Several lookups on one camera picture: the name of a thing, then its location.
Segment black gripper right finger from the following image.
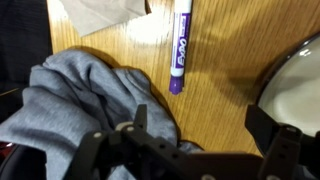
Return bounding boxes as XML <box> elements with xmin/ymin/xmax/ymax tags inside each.
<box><xmin>244</xmin><ymin>104</ymin><xmax>320</xmax><ymax>180</ymax></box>

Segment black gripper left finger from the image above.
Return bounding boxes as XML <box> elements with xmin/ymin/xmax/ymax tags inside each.
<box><xmin>62</xmin><ymin>103</ymin><xmax>189</xmax><ymax>180</ymax></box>

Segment purple Expo marker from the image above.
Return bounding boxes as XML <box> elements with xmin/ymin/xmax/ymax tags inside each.
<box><xmin>167</xmin><ymin>0</ymin><xmax>194</xmax><ymax>96</ymax></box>

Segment black bowl cream inside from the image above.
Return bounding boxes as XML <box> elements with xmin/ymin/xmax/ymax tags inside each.
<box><xmin>254</xmin><ymin>31</ymin><xmax>320</xmax><ymax>158</ymax></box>

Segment grey fabric hoodie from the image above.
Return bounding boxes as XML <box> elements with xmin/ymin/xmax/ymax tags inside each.
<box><xmin>0</xmin><ymin>49</ymin><xmax>205</xmax><ymax>180</ymax></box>

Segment brown paper napkin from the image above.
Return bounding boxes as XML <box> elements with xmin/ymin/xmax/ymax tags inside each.
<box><xmin>59</xmin><ymin>0</ymin><xmax>148</xmax><ymax>38</ymax></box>

